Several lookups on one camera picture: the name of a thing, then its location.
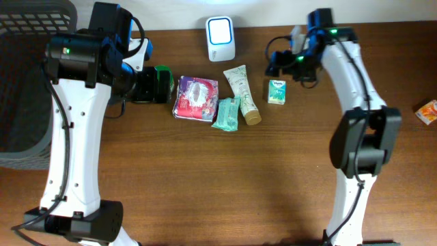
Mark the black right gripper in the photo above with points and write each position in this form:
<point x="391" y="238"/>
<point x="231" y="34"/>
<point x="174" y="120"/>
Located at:
<point x="288" y="57"/>

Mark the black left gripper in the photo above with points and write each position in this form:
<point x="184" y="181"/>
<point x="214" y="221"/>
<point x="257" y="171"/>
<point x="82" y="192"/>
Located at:
<point x="149" y="90"/>

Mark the teal small tissue box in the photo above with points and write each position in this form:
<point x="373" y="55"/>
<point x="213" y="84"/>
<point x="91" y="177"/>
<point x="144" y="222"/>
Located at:
<point x="276" y="92"/>

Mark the white floral tube gold cap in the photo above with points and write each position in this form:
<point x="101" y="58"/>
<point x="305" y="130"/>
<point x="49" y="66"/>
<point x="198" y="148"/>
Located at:
<point x="238" y="80"/>

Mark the orange small tissue box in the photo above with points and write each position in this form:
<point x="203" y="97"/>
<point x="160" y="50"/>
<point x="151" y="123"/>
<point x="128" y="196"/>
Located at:
<point x="427" y="113"/>

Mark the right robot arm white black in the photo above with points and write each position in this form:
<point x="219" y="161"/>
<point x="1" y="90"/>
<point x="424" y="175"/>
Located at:
<point x="364" y="140"/>

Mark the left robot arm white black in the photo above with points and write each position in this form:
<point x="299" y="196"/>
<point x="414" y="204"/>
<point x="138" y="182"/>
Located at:
<point x="84" y="71"/>

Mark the white barcode scanner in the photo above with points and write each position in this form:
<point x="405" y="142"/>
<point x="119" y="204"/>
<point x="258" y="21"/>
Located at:
<point x="220" y="39"/>

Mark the green lidded jar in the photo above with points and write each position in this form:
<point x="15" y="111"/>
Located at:
<point x="164" y="86"/>

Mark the red purple snack packet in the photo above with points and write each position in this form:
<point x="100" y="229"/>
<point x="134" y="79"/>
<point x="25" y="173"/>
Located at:
<point x="197" y="99"/>

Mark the teal wet wipes packet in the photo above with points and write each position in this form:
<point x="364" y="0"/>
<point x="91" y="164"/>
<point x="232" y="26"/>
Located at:
<point x="227" y="116"/>

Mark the grey plastic basket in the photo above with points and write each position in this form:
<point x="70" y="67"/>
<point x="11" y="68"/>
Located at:
<point x="26" y="104"/>

